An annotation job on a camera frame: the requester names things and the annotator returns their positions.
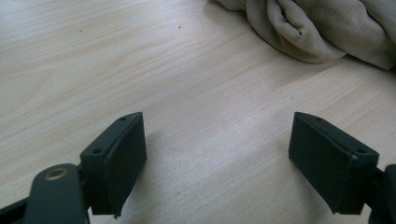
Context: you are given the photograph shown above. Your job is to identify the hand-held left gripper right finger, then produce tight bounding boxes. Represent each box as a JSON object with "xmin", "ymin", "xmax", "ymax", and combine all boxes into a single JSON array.
[{"xmin": 288, "ymin": 111, "xmax": 380, "ymax": 216}]

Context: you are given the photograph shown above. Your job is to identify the khaki shorts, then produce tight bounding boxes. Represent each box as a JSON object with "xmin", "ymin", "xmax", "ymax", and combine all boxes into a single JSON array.
[{"xmin": 213, "ymin": 0, "xmax": 396, "ymax": 71}]

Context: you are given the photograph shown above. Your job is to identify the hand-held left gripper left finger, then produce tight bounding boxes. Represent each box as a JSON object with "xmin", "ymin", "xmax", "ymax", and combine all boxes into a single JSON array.
[{"xmin": 79, "ymin": 111, "xmax": 148, "ymax": 218}]

